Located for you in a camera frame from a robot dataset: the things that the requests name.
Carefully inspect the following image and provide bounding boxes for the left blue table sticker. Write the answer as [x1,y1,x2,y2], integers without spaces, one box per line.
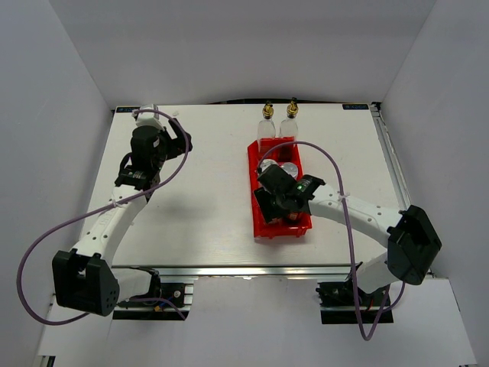
[115,106,139,114]

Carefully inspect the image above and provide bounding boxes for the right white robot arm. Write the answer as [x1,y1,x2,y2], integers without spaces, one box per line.
[254,165,442,305]

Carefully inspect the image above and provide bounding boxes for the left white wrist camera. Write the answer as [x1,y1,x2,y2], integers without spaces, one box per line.
[132,105,164,130]

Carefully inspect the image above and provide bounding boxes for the clear glass cruet bottle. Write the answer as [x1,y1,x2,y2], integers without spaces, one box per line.
[257,101,276,158]

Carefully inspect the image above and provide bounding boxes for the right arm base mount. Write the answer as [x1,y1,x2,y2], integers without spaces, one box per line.
[316,281,385,325]

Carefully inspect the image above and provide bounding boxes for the red lid dark jar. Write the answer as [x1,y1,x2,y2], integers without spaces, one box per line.
[283,213,303,224]

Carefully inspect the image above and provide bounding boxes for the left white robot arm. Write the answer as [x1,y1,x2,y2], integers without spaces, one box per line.
[52,117,192,316]

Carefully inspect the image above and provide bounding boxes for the right blue table sticker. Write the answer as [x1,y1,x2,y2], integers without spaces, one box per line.
[342,103,370,111]

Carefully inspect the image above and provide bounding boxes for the steel lid white powder jar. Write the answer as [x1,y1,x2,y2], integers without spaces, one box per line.
[257,158,277,173]

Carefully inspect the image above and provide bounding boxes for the dark sauce cruet bottle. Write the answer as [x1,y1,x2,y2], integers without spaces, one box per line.
[278,97,299,161]

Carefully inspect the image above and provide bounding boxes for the red plastic divided bin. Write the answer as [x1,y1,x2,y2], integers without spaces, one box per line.
[248,138,313,239]

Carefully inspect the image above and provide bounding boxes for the blue label white shaker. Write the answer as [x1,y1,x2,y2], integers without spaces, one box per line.
[280,162,299,179]

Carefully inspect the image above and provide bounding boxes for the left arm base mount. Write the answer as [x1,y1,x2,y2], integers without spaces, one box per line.
[112,267,193,321]

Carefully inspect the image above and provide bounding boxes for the blue table sticker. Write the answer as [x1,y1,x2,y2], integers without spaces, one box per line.
[115,106,139,114]
[342,103,370,111]

